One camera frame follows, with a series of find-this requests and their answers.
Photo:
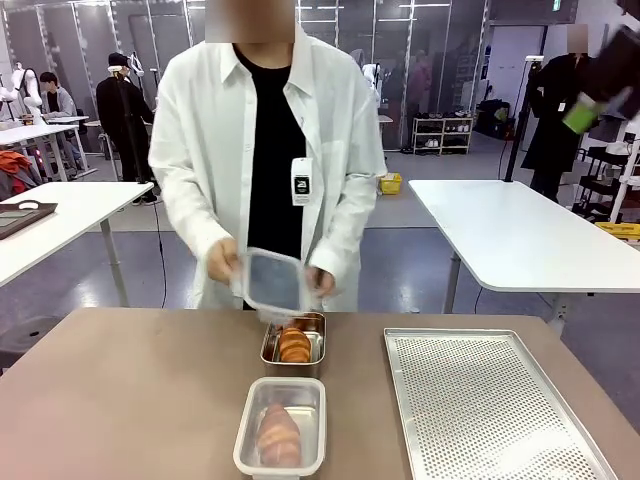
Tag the person's right forearm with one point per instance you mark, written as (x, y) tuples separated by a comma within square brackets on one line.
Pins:
[(192, 220)]

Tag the white table with grey leg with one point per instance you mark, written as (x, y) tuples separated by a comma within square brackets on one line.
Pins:
[(60, 220)]

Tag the person in white shirt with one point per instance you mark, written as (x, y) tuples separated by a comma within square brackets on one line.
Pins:
[(200, 150)]

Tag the seated person in grey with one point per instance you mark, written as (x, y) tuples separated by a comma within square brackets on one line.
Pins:
[(57, 107)]

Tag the brown wooden tray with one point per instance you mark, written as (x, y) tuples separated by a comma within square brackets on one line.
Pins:
[(22, 217)]

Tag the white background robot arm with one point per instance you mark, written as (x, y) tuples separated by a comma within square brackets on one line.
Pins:
[(27, 90)]

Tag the yellow plastic crate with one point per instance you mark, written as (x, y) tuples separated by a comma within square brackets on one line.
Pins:
[(391, 184)]

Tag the golden brown croissant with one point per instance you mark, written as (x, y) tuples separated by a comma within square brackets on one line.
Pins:
[(295, 345)]

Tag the perforated aluminium baking tray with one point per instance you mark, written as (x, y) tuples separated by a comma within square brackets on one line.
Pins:
[(490, 400)]

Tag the person's left hand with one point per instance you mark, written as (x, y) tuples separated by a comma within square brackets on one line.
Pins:
[(324, 282)]

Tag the orange cloth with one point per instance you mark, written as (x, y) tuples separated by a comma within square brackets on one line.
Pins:
[(15, 170)]

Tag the rectangular steel container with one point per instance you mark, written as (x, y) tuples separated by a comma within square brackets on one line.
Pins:
[(280, 473), (292, 370)]

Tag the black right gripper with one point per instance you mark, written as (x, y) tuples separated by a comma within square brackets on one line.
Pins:
[(617, 70)]

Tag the wooden shoe rack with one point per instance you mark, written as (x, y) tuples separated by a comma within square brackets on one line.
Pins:
[(445, 135)]

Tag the large white rounded table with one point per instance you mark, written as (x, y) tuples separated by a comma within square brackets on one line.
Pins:
[(525, 230)]

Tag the black pole stand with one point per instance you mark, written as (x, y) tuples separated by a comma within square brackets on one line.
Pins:
[(520, 115)]

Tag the striped golden croissant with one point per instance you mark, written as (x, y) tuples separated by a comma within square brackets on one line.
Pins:
[(279, 435)]

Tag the person in black coat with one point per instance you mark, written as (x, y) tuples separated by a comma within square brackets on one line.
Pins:
[(550, 130)]

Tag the white background desk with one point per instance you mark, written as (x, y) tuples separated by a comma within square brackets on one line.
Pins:
[(35, 132)]

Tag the clear plastic clip lid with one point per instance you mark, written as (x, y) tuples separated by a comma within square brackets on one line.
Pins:
[(275, 275), (300, 395)]

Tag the person's left forearm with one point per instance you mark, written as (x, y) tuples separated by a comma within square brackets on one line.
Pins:
[(345, 235)]

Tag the white name badge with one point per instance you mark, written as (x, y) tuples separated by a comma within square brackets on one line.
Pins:
[(302, 182)]

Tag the person's right hand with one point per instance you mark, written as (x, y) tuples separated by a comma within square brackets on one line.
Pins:
[(220, 260)]

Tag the person in black with cap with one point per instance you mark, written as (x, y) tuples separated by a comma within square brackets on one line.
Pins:
[(122, 115)]

